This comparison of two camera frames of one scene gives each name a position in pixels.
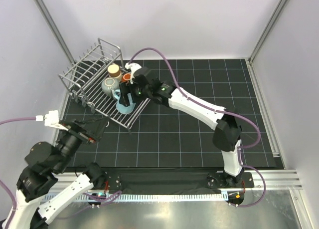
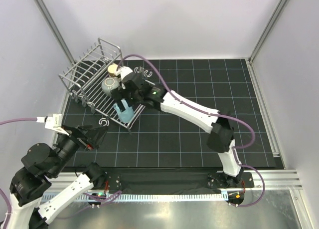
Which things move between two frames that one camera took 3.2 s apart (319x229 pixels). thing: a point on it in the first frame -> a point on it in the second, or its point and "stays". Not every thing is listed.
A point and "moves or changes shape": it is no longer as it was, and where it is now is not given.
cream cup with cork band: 114,71 stays
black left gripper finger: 88,120 -> 85,127
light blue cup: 120,107 moves or changes shape
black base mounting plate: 126,181 stays
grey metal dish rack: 82,80 stays
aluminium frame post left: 42,6 stays
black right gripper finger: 124,90 -> 117,96
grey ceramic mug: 108,84 stays
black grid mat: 168,135 stays
